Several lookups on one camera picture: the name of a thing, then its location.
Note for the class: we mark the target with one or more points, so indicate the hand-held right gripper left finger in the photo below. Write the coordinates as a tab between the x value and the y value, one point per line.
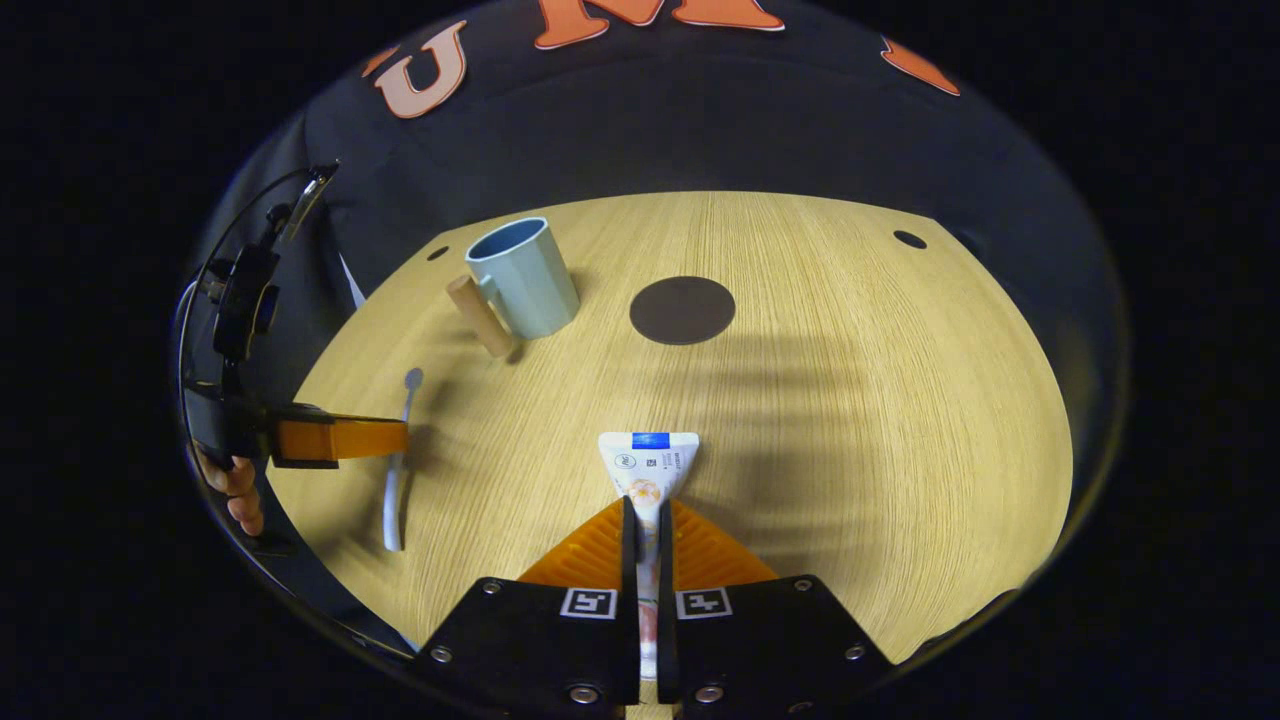
629	560

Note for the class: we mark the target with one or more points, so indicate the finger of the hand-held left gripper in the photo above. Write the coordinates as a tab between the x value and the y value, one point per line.
350	438

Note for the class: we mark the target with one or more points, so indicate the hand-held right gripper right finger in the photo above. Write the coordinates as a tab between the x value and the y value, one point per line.
664	560

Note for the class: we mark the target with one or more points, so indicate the white toothbrush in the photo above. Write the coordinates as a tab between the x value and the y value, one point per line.
393	500

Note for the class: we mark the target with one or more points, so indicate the white toothpaste tube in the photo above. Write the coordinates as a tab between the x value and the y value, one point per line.
648	470

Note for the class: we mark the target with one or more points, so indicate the black backdrop cloth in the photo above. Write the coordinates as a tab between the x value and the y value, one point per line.
700	120

